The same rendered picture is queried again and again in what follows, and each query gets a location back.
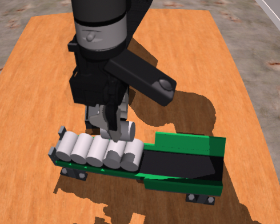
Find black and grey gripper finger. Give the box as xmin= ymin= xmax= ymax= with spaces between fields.
xmin=89 ymin=95 xmax=122 ymax=143
xmin=118 ymin=85 xmax=130 ymax=121

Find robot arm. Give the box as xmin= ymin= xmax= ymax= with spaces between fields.
xmin=71 ymin=0 xmax=177 ymax=107

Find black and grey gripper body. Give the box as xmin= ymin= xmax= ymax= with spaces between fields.
xmin=67 ymin=34 xmax=128 ymax=107

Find light grey cylinder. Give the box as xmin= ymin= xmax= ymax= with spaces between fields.
xmin=55 ymin=131 xmax=78 ymax=162
xmin=120 ymin=138 xmax=145 ymax=171
xmin=86 ymin=135 xmax=110 ymax=167
xmin=70 ymin=133 xmax=94 ymax=165
xmin=103 ymin=140 xmax=127 ymax=169

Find white cylinder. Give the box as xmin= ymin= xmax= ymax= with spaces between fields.
xmin=100 ymin=121 xmax=135 ymax=142

